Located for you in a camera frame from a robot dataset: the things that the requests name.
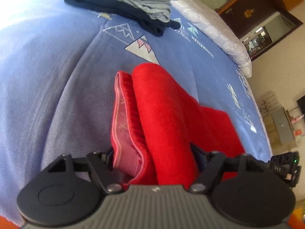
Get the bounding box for red pants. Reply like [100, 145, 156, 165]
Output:
[111, 63, 244, 188]

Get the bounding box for grey side table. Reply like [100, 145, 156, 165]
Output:
[263, 108, 297, 150]

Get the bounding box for white perforated box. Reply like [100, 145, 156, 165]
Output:
[262, 91, 282, 112]

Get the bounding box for blue patterned bed sheet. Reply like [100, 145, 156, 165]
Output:
[1, 0, 271, 225]

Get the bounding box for white quilted comforter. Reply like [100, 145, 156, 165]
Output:
[172, 0, 252, 78]

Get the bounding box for dark wooden cabinet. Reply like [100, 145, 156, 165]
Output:
[217, 0, 303, 60]

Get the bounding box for dark navy folded garment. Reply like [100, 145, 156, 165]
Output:
[64, 0, 180, 37]

